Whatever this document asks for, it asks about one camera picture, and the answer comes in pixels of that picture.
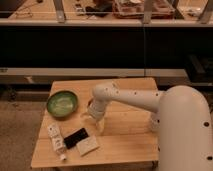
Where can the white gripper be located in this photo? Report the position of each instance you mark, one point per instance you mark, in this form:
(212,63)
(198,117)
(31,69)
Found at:
(97,110)

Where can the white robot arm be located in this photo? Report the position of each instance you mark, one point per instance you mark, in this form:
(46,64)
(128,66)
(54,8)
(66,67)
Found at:
(181,114)

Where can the red sausage toy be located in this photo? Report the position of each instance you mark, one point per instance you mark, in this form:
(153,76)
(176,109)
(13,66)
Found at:
(89,102)

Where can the black rectangular block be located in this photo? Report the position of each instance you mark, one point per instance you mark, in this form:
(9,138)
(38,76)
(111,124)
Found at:
(71,140)

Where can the wooden table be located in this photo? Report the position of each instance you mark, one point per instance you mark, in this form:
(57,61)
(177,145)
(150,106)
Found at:
(125,138)

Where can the green bowl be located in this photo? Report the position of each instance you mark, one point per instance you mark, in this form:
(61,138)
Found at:
(62,103)

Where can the white tube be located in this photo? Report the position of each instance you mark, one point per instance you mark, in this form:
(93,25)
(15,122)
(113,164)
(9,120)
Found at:
(57,140)

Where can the white cup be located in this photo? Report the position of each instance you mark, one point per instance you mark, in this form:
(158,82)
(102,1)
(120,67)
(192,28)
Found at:
(153,122)

